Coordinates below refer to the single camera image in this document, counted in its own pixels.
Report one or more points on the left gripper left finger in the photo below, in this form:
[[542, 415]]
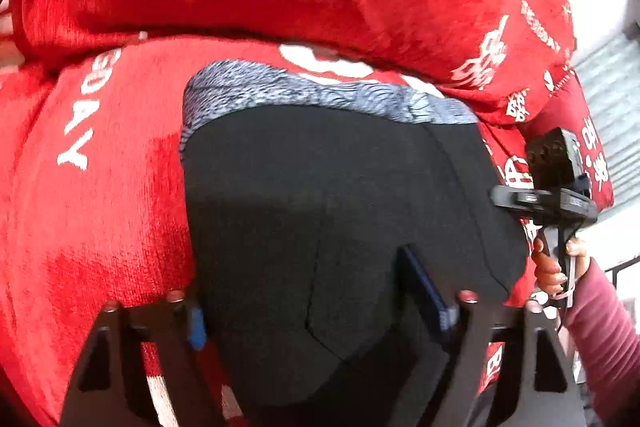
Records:
[[108, 386]]

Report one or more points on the maroon sleeved right forearm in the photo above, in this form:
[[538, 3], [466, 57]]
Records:
[[608, 346]]

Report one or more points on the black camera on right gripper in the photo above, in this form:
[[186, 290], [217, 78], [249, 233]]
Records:
[[554, 162]]

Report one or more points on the person's right hand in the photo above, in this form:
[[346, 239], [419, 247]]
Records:
[[549, 275]]

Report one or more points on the black pants with patterned lining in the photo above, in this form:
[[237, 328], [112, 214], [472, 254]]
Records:
[[300, 198]]

